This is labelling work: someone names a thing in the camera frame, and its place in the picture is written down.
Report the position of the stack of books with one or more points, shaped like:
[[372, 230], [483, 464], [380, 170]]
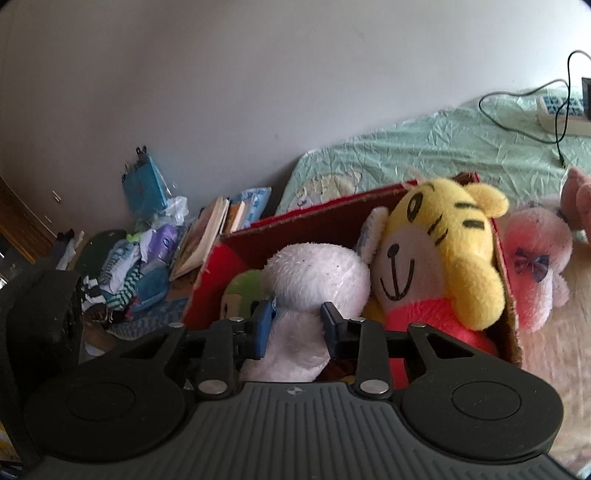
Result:
[[223, 216]]

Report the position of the pile of clothes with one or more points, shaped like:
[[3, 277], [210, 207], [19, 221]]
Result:
[[111, 262]]

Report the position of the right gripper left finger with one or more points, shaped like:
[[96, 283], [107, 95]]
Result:
[[228, 343]]

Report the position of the patterned bed sheet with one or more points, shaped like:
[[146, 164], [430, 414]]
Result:
[[504, 143]]

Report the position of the green plush toy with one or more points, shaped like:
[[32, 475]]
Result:
[[242, 295]]

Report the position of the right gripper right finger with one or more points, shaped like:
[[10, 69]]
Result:
[[363, 344]]

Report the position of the white power strip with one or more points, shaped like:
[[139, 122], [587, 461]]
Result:
[[555, 114]]

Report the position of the yellow tiger plush toy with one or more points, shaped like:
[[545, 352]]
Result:
[[432, 260]]

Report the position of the blue packaged item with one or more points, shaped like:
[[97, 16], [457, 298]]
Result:
[[143, 185]]

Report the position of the black charger adapter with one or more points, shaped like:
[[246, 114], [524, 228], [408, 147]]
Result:
[[586, 94]]

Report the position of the blue checkered towel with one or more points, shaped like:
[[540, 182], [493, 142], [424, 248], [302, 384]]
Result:
[[147, 321]]

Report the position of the white bunny plush toy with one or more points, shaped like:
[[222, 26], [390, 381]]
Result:
[[299, 279]]

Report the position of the pink white plush toy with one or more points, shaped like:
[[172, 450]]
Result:
[[538, 245]]

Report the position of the red cardboard box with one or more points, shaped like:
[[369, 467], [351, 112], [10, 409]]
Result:
[[337, 222]]

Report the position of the pink bear plush toy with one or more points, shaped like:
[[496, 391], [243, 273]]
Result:
[[575, 201]]

